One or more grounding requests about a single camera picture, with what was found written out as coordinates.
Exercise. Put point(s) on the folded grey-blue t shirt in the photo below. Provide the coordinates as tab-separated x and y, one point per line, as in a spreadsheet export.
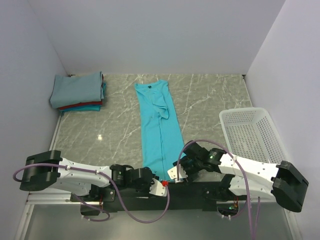
77	89

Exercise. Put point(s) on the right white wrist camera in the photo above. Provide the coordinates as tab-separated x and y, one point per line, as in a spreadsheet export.
177	174

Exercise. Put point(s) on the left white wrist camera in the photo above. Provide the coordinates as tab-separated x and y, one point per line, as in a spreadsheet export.
157	189

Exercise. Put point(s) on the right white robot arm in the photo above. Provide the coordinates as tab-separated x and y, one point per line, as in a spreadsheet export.
243	178

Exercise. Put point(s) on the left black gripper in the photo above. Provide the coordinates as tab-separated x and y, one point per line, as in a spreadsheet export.
147	189

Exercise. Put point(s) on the aluminium frame rail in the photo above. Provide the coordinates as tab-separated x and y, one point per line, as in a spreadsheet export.
52	196

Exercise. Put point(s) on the white plastic basket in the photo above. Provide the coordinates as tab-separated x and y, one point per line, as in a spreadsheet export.
250	133

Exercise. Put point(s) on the black base beam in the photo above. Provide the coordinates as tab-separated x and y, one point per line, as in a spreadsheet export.
195	196

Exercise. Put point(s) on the folded red t shirt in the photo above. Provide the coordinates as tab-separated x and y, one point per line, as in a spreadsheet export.
80	105

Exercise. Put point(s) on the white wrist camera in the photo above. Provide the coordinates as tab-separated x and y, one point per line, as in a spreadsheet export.
157	189
177	174

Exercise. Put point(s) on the turquoise polo shirt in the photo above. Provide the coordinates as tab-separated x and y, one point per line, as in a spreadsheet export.
161	137

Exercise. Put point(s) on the folded teal t shirt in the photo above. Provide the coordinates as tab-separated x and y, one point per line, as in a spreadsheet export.
82	109

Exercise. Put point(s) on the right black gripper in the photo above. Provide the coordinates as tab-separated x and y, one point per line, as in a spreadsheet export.
183	162

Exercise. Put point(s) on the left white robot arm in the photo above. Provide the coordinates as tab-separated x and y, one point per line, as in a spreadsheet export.
50	170

